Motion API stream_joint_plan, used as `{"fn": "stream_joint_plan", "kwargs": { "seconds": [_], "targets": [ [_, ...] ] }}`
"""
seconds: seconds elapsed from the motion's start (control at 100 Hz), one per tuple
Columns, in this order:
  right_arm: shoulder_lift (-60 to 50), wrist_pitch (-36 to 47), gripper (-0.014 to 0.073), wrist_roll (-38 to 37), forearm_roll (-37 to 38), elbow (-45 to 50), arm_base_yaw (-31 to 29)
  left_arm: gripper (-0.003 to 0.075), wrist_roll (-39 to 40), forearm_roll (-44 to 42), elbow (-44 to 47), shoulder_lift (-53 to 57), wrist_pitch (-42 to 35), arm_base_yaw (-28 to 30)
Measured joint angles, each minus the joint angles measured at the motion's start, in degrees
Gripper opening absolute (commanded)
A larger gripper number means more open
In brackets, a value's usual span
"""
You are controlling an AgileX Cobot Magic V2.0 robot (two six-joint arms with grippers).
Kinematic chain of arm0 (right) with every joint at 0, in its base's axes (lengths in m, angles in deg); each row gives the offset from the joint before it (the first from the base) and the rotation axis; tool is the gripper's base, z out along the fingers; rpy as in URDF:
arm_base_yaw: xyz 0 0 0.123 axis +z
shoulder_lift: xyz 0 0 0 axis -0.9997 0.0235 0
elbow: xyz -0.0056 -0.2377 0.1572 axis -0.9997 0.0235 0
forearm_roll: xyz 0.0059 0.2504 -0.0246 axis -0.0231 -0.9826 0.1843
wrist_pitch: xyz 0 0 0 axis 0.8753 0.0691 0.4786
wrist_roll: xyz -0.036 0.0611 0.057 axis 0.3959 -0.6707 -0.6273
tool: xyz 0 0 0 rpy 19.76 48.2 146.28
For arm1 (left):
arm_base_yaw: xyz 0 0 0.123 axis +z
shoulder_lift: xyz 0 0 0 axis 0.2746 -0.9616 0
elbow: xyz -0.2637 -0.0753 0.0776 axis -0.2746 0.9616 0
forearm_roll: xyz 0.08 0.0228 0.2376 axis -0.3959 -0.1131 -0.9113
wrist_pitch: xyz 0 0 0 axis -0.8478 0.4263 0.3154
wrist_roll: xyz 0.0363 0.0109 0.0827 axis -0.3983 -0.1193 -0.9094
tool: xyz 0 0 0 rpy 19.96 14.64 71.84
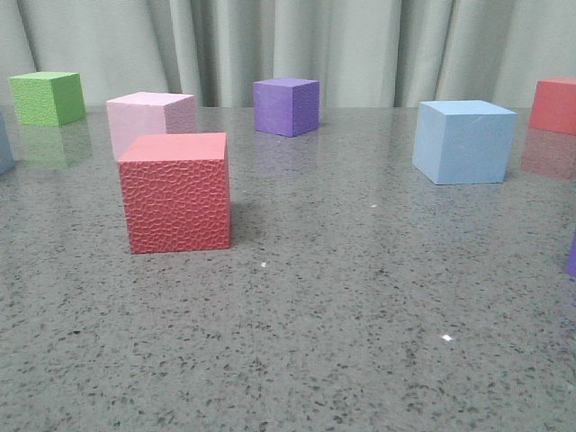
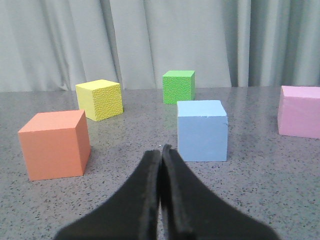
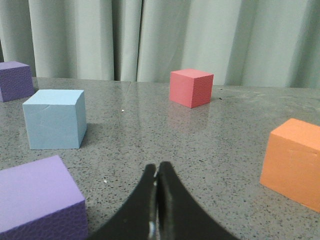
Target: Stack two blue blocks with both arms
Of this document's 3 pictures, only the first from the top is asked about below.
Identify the light blue foam cube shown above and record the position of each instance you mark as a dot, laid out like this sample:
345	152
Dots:
463	142

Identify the blue foam cube edge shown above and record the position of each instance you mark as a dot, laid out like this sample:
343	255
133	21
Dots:
6	156

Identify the red textured foam cube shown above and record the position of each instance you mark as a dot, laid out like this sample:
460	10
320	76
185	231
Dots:
176	192

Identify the pink foam cube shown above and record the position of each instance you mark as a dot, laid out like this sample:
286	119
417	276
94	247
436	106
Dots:
143	113

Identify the grey curtain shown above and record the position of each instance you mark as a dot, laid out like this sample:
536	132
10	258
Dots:
364	53

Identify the green foam cube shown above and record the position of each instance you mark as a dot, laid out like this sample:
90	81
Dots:
48	98

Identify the red foam cube far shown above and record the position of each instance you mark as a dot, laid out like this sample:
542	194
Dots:
554	105

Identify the purple foam cube near edge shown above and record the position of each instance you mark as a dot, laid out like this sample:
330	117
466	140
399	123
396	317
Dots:
570	267

